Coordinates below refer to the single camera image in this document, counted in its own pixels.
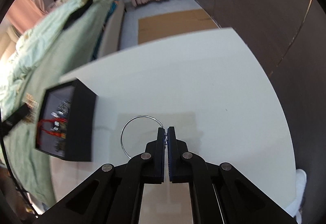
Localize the silver ring bangle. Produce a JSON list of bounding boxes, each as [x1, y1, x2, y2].
[[120, 115, 166, 159]]

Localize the black jewelry box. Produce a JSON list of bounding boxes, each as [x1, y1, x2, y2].
[[35, 79, 97, 162]]

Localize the pale green duvet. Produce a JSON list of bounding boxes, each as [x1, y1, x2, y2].
[[1, 0, 89, 115]]

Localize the green bed blanket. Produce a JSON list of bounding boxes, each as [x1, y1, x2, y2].
[[1, 0, 115, 206]]

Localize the left pink curtain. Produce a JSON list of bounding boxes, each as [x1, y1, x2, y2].
[[5, 0, 47, 34]]

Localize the black garment on bed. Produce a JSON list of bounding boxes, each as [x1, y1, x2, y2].
[[62, 0, 93, 30]]

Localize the brown cardboard sheet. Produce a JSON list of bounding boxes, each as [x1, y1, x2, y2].
[[138, 9, 218, 44]]

